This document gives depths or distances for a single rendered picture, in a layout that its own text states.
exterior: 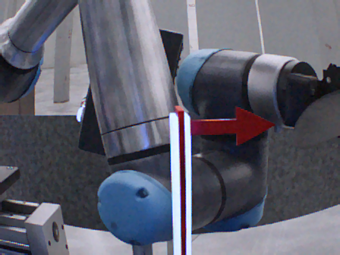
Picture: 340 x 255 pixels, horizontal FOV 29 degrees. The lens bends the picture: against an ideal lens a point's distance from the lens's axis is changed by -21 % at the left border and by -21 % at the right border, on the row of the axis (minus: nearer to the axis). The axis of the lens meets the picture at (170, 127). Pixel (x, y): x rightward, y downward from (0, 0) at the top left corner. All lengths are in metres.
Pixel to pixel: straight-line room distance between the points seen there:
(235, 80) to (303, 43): 5.90
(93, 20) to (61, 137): 1.80
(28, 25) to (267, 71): 0.40
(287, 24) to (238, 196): 5.93
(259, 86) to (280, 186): 1.76
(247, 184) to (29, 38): 0.40
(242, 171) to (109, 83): 0.17
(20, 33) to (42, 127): 1.54
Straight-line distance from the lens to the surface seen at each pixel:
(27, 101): 7.48
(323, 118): 0.53
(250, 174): 0.78
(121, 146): 0.69
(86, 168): 2.47
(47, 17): 0.98
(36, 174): 2.59
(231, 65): 0.77
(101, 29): 0.70
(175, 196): 0.48
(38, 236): 0.95
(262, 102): 0.73
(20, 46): 1.02
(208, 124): 0.48
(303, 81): 0.60
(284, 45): 6.68
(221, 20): 6.79
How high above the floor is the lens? 1.25
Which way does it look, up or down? 8 degrees down
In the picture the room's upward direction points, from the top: 2 degrees counter-clockwise
